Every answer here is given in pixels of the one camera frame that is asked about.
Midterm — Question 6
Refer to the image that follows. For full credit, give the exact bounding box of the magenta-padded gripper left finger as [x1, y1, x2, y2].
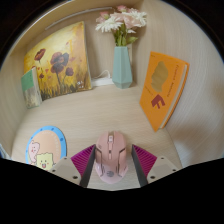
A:
[49, 143, 98, 188]

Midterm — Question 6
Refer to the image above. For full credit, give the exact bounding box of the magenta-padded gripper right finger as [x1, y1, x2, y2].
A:
[130, 143, 183, 188]

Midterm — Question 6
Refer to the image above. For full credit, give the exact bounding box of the pink computer mouse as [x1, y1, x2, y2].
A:
[94, 130, 129, 185]

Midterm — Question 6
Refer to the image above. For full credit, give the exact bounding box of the round blue-rimmed cartoon mouse pad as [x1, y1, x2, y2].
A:
[25, 125, 68, 172]

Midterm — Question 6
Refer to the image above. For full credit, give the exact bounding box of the orange book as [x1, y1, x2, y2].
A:
[138, 50, 190, 133]

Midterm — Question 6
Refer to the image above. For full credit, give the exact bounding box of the green book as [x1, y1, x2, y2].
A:
[20, 65, 43, 110]

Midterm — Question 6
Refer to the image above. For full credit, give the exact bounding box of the teal faceted vase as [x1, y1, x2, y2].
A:
[111, 45, 134, 90]

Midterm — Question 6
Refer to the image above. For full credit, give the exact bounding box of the yellow poppy flower painting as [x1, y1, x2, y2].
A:
[23, 21, 93, 102]

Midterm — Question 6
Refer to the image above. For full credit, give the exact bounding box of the pink and white flower bouquet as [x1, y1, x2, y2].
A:
[94, 4, 148, 48]

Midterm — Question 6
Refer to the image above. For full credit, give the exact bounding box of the white charger with cable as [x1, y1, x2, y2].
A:
[90, 69, 114, 88]

